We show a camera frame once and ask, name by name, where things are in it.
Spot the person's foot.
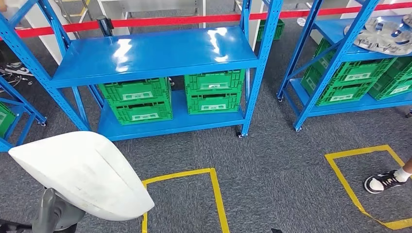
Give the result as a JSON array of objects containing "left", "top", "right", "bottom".
[
  {"left": 4, "top": 62, "right": 34, "bottom": 78},
  {"left": 363, "top": 167, "right": 412, "bottom": 195}
]

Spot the white plastic shell part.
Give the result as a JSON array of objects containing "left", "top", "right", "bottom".
[{"left": 8, "top": 131, "right": 155, "bottom": 222}]

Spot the blue metal shelf rack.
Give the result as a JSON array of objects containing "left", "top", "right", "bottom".
[
  {"left": 276, "top": 0, "right": 412, "bottom": 133},
  {"left": 0, "top": 75, "right": 48, "bottom": 153},
  {"left": 0, "top": 0, "right": 284, "bottom": 142}
]

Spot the black stanchion post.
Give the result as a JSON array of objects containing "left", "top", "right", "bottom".
[{"left": 96, "top": 15, "right": 114, "bottom": 37}]

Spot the silver metal part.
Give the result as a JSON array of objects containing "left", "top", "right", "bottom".
[{"left": 343, "top": 15, "right": 412, "bottom": 56}]

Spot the chrome table frame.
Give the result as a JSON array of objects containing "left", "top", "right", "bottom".
[{"left": 54, "top": 0, "right": 95, "bottom": 39}]

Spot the yellow floor tape square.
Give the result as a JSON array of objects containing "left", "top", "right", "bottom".
[
  {"left": 141, "top": 167, "right": 231, "bottom": 233},
  {"left": 324, "top": 145, "right": 412, "bottom": 231}
]

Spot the red barrier belt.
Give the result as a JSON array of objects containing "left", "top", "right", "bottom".
[{"left": 0, "top": 1, "right": 412, "bottom": 39}]

